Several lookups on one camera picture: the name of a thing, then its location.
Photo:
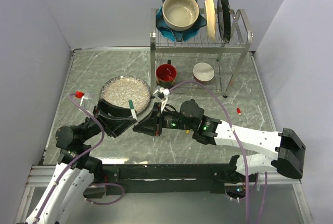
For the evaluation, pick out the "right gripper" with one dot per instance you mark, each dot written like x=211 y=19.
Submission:
x=150 y=125

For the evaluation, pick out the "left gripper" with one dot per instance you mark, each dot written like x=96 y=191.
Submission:
x=116 y=126

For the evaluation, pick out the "white pen green tip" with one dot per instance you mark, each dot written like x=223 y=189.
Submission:
x=133 y=112

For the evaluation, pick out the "green pen cap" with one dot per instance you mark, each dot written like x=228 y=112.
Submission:
x=131 y=104

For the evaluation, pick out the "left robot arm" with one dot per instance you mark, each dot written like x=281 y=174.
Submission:
x=76 y=169

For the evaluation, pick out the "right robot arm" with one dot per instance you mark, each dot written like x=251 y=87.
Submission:
x=282 y=152

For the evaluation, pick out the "speckled ceramic plate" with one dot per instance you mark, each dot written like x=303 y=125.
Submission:
x=119 y=90

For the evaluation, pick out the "black base bar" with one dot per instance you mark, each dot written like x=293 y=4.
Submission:
x=168 y=178

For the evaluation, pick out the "red and black mug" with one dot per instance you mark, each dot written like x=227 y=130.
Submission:
x=166 y=75

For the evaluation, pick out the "steel dish rack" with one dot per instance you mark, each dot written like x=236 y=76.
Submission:
x=240 y=42

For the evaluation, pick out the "small white bowl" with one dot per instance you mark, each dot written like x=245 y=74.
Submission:
x=203 y=72

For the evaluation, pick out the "blue flower-shaped bowl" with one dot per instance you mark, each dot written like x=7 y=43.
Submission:
x=178 y=36

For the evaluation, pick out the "beige ceramic bowl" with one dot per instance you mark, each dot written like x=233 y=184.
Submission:
x=180 y=15

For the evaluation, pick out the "cream plate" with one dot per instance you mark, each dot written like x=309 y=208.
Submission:
x=209 y=11

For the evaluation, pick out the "black plate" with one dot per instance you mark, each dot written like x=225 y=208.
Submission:
x=224 y=20

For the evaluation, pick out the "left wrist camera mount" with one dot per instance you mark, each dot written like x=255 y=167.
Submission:
x=85 y=100

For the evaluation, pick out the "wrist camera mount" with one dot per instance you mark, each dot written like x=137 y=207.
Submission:
x=163 y=94
x=85 y=100

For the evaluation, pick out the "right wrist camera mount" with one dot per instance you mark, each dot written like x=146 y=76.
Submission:
x=163 y=94

